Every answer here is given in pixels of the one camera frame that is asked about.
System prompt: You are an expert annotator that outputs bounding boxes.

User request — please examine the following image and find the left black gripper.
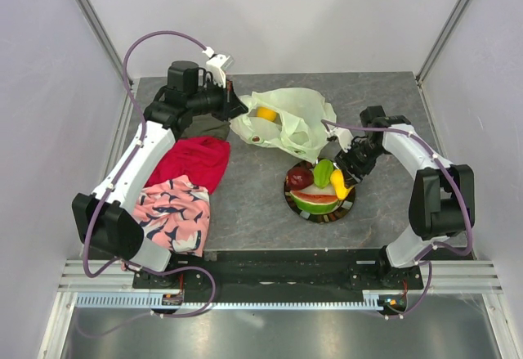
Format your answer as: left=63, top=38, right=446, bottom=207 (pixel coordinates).
left=188, top=76, right=248, bottom=123

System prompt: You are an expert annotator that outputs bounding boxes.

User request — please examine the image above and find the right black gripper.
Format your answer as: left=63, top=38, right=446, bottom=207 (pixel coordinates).
left=333, top=139, right=387, bottom=189

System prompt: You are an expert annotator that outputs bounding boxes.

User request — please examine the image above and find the yellow fake pepper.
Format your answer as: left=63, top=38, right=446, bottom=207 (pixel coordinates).
left=329, top=169, right=353, bottom=200

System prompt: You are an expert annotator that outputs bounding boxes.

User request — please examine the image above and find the green fake starfruit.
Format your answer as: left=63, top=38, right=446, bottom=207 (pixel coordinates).
left=313, top=159, right=334, bottom=188

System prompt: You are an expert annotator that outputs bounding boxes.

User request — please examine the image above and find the yellow fake fruit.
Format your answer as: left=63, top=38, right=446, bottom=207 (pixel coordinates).
left=256, top=106, right=278, bottom=122

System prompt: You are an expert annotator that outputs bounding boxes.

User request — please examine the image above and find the fake watermelon slice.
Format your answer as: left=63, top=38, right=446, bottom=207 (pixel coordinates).
left=289, top=184, right=341, bottom=215

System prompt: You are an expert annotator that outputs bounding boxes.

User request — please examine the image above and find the dark red fake apple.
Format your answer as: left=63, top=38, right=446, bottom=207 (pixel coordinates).
left=285, top=167, right=314, bottom=191

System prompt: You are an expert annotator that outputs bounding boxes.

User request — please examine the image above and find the green avocado print plastic bag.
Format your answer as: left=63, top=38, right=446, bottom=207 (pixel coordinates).
left=230, top=88, right=337, bottom=163

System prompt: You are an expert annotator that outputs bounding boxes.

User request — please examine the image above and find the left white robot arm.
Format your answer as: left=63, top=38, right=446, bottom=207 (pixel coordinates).
left=72, top=54, right=248, bottom=288

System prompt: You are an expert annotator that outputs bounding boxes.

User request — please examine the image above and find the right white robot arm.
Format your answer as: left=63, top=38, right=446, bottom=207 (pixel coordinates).
left=323, top=105, right=475, bottom=289

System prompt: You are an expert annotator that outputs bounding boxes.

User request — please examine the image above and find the brown rimmed ceramic plate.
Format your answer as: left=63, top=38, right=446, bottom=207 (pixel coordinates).
left=283, top=183, right=356, bottom=223

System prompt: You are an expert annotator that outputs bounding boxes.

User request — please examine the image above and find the olive green cloth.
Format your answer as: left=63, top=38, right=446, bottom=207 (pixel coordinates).
left=180, top=114, right=230, bottom=141

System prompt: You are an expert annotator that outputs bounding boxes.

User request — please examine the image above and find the red cloth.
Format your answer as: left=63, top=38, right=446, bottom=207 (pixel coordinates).
left=145, top=136, right=230, bottom=194

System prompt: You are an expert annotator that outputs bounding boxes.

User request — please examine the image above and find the pink shark print cloth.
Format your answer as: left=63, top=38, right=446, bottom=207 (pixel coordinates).
left=119, top=175, right=210, bottom=272

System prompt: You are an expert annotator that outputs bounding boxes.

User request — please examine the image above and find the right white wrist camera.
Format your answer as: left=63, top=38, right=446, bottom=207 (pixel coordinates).
left=326, top=125, right=354, bottom=152

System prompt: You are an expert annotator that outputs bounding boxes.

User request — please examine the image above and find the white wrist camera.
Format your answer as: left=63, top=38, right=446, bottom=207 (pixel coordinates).
left=203, top=47, right=234, bottom=88
left=326, top=125, right=354, bottom=152

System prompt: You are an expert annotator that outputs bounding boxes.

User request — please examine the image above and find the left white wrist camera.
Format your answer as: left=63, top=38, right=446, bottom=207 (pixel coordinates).
left=203, top=47, right=234, bottom=88

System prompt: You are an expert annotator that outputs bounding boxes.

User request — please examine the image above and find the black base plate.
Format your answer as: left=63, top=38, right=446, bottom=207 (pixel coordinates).
left=132, top=247, right=423, bottom=294

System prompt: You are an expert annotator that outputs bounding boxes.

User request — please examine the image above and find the left aluminium frame post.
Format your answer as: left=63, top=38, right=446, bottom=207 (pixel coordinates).
left=75, top=0, right=124, bottom=79

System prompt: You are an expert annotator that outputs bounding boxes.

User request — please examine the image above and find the aluminium frame post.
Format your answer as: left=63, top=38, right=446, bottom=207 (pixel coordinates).
left=75, top=0, right=124, bottom=79
left=415, top=0, right=472, bottom=86

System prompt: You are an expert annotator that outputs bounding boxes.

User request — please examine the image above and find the right aluminium frame post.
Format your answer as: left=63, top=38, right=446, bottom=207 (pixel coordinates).
left=415, top=0, right=472, bottom=86

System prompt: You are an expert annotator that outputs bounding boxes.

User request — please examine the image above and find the grey slotted cable duct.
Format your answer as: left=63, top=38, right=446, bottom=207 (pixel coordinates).
left=76, top=292, right=392, bottom=311

